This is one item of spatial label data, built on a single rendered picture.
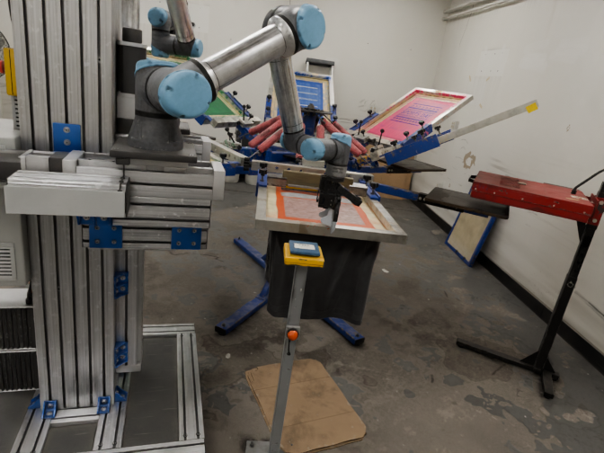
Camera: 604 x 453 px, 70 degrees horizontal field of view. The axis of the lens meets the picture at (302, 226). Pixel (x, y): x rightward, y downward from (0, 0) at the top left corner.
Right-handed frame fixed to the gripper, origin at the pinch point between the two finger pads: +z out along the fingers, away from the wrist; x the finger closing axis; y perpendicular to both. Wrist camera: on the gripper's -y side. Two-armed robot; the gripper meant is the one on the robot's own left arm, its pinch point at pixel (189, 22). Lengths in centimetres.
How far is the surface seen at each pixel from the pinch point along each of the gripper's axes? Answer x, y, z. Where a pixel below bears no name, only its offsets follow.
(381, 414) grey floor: 147, 149, -43
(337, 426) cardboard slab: 126, 150, -59
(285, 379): 95, 112, -87
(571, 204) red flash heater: 207, 31, 5
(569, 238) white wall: 267, 65, 102
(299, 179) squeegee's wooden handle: 74, 56, -11
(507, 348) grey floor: 233, 137, 45
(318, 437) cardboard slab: 118, 151, -67
